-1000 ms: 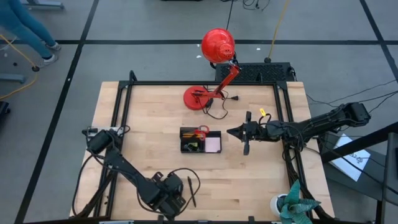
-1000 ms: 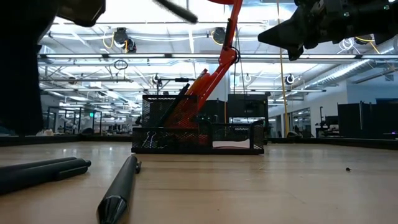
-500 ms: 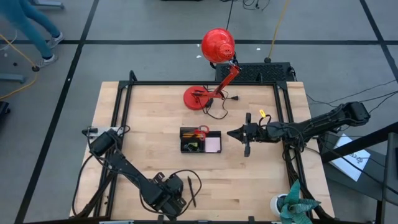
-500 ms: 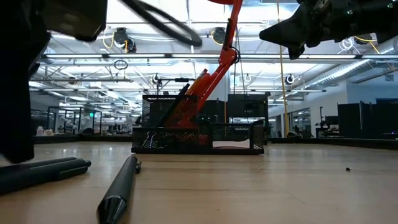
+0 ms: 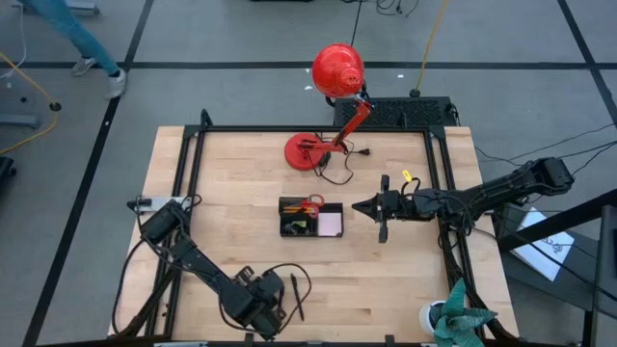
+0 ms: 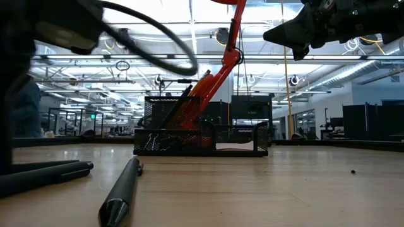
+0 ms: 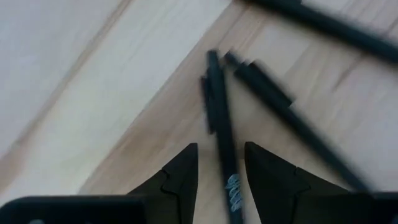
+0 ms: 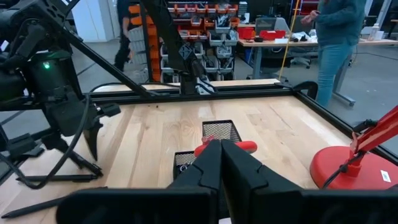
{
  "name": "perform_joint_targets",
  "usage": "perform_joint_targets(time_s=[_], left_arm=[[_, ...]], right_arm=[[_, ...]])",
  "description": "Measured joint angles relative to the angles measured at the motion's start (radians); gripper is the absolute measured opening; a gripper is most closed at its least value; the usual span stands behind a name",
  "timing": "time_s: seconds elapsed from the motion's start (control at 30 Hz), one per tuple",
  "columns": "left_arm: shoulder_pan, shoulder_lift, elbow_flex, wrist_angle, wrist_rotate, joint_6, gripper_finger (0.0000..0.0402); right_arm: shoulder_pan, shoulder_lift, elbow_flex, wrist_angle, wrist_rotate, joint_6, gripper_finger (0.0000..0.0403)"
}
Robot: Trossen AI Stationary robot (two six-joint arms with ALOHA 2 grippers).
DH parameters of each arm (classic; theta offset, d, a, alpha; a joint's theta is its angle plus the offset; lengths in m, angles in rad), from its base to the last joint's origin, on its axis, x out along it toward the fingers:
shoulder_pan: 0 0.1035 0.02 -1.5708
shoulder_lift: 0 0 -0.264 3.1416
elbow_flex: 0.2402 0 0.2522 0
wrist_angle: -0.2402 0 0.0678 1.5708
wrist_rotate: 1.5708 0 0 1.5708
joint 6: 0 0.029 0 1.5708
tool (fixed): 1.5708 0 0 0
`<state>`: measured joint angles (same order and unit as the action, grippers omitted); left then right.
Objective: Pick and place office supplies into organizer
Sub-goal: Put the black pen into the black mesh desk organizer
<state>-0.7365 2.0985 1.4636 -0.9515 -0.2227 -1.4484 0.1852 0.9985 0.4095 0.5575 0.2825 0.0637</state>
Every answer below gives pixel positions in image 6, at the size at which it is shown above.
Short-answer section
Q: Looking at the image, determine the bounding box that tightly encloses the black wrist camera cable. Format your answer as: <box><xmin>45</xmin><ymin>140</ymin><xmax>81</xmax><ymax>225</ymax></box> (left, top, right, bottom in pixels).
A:
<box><xmin>97</xmin><ymin>0</ymin><xmax>199</xmax><ymax>76</ymax></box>

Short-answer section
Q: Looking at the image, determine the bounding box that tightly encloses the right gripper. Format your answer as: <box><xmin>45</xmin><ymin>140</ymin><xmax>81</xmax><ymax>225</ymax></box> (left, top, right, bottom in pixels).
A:
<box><xmin>263</xmin><ymin>0</ymin><xmax>404</xmax><ymax>61</ymax></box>

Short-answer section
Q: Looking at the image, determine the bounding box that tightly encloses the black lamp cable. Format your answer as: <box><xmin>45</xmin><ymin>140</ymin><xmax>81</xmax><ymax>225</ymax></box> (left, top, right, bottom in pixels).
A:
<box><xmin>225</xmin><ymin>18</ymin><xmax>244</xmax><ymax>66</ymax></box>

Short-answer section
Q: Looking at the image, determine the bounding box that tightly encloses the black pen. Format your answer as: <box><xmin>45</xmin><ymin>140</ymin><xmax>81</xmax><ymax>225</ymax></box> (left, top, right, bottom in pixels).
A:
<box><xmin>159</xmin><ymin>84</ymin><xmax>194</xmax><ymax>129</ymax></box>
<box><xmin>97</xmin><ymin>156</ymin><xmax>145</xmax><ymax>227</ymax></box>
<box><xmin>11</xmin><ymin>159</ymin><xmax>80</xmax><ymax>174</ymax></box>
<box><xmin>0</xmin><ymin>161</ymin><xmax>95</xmax><ymax>199</ymax></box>

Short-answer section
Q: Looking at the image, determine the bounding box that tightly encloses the black overhead bar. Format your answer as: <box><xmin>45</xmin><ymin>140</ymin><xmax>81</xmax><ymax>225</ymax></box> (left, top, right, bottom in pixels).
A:
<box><xmin>158</xmin><ymin>78</ymin><xmax>211</xmax><ymax>95</ymax></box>

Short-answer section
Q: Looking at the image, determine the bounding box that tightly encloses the yellow hanging cord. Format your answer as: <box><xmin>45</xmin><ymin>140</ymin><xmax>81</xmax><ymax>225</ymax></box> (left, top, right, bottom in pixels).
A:
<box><xmin>280</xmin><ymin>0</ymin><xmax>295</xmax><ymax>139</ymax></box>

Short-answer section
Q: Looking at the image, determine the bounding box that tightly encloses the pink sticky note pad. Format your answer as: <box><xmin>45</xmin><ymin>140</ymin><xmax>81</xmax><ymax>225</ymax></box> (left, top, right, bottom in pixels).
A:
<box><xmin>215</xmin><ymin>141</ymin><xmax>254</xmax><ymax>151</ymax></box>

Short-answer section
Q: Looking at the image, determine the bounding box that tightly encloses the black frame enclosure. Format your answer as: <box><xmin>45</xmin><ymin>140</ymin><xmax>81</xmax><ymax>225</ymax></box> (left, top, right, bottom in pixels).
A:
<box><xmin>47</xmin><ymin>107</ymin><xmax>104</xmax><ymax>137</ymax></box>

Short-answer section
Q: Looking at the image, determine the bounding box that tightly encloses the black mesh desk organizer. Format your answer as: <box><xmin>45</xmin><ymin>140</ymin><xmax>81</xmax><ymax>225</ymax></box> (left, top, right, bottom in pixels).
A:
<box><xmin>133</xmin><ymin>95</ymin><xmax>270</xmax><ymax>158</ymax></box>

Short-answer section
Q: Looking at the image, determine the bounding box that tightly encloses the black monitor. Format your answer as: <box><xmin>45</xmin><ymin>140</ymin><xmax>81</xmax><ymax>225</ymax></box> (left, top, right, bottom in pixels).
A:
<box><xmin>230</xmin><ymin>95</ymin><xmax>273</xmax><ymax>120</ymax></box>

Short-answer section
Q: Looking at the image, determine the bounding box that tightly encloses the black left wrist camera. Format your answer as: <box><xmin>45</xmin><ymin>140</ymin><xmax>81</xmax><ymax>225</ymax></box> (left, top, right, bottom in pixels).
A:
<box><xmin>33</xmin><ymin>0</ymin><xmax>105</xmax><ymax>56</ymax></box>

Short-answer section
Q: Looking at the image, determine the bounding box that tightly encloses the black binder clip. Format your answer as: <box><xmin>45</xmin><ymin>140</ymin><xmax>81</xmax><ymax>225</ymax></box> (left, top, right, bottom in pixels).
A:
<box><xmin>160</xmin><ymin>135</ymin><xmax>179</xmax><ymax>151</ymax></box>
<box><xmin>142</xmin><ymin>132</ymin><xmax>160</xmax><ymax>151</ymax></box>

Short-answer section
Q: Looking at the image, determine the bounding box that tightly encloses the black partition panel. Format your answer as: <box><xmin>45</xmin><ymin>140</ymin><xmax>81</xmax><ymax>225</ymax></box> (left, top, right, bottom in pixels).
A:
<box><xmin>342</xmin><ymin>100</ymin><xmax>404</xmax><ymax>142</ymax></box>

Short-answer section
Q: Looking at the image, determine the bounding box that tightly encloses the black cabinet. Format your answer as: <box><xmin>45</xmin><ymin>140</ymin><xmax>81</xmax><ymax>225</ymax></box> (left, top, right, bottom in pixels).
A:
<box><xmin>210</xmin><ymin>101</ymin><xmax>231</xmax><ymax>125</ymax></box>

